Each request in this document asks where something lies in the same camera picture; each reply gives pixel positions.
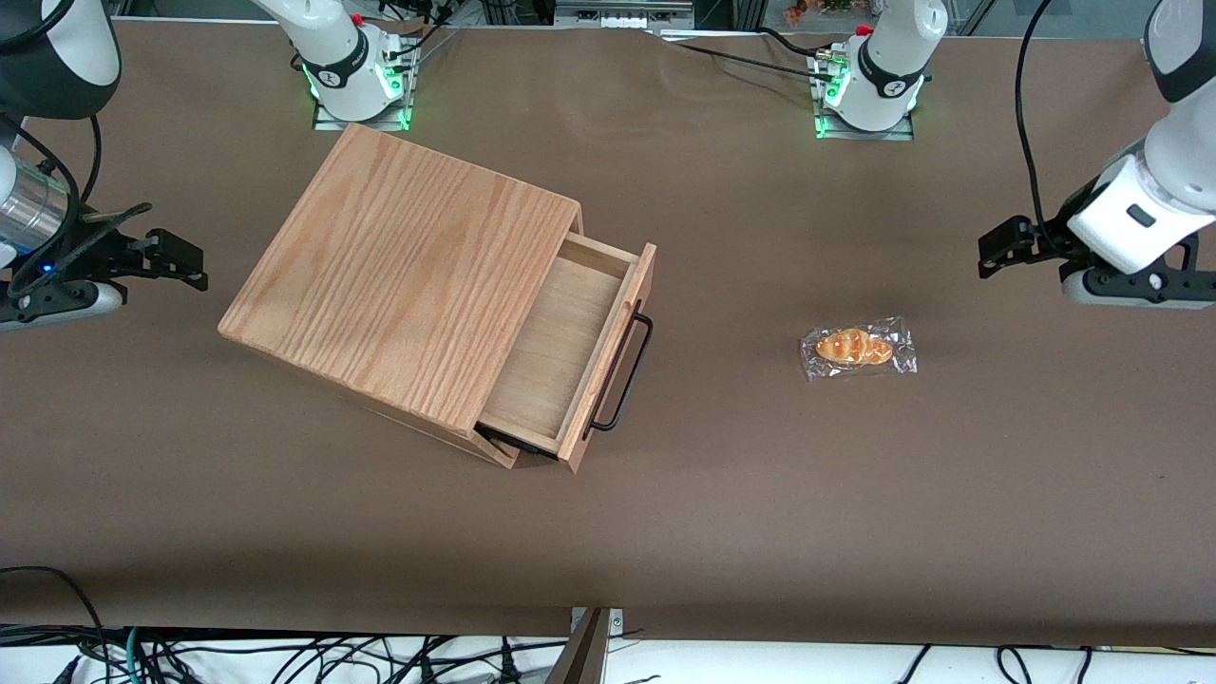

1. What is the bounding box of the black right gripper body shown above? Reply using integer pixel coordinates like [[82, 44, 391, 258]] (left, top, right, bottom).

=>
[[8, 202, 153, 303]]

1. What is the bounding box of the brown angled post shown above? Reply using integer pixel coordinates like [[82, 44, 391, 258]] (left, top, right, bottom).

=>
[[546, 608, 614, 684]]

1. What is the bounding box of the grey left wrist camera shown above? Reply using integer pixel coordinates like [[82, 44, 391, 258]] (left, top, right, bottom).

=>
[[1062, 264, 1216, 311]]

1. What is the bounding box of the aluminium frame rail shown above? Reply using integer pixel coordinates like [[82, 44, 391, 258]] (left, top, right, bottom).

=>
[[554, 0, 696, 29]]

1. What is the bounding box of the paper table cover sheet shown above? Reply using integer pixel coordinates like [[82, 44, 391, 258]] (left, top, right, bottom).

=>
[[0, 19, 1216, 649]]

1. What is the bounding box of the bread roll in clear wrapper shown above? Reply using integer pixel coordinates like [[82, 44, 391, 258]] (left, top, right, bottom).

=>
[[800, 316, 920, 383]]

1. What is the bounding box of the black looping cable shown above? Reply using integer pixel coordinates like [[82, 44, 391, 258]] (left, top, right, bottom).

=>
[[0, 567, 107, 684]]

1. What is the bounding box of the light wooden drawer cabinet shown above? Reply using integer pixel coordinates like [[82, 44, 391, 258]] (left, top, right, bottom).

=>
[[218, 123, 586, 469]]

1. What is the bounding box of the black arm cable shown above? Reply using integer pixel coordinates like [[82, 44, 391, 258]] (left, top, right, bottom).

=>
[[0, 112, 104, 205], [1015, 0, 1070, 257]]

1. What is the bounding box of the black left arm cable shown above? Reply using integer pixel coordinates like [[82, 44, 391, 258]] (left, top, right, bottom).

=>
[[1015, 0, 1070, 257]]

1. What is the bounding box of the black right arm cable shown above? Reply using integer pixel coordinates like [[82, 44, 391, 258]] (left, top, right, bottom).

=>
[[0, 112, 104, 205]]

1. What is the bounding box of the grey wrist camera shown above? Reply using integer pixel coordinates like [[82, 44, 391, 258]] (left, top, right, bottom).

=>
[[0, 280, 126, 333], [1062, 264, 1216, 311]]

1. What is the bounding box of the wooden drawer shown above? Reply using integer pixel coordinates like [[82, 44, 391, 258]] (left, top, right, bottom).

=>
[[475, 231, 658, 476]]

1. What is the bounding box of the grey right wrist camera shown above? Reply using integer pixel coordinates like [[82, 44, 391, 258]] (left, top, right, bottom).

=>
[[0, 280, 126, 333]]

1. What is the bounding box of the black metal drawer handle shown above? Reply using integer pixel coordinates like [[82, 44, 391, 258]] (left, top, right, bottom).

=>
[[587, 302, 655, 433]]

